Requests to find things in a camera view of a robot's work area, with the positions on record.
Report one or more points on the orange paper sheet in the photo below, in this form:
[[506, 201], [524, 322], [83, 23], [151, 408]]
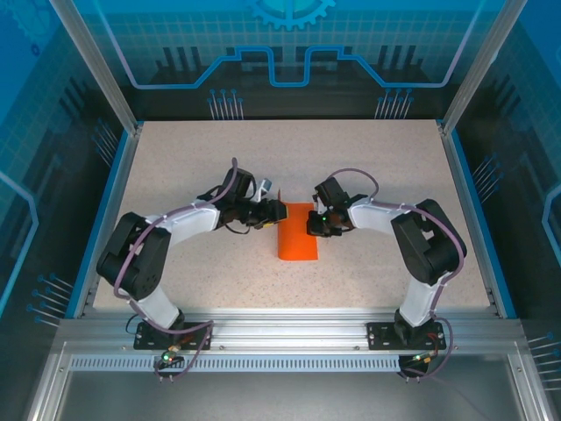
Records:
[[298, 245]]

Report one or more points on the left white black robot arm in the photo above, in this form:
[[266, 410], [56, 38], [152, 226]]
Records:
[[131, 263]]

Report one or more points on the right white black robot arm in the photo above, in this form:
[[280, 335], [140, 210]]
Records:
[[429, 245]]

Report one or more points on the blue table edge strip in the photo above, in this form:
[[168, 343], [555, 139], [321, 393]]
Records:
[[86, 263], [476, 197]]

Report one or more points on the aluminium mounting rail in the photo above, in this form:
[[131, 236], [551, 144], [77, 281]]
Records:
[[285, 333]]

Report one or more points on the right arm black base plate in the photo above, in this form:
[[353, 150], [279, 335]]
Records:
[[379, 337]]

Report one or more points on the aluminium side rail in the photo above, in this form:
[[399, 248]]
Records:
[[463, 197], [117, 197]]

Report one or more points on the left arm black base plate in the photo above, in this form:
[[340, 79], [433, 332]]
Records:
[[142, 342]]

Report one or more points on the aluminium frame post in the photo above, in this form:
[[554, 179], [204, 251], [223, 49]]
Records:
[[105, 74], [477, 74]]

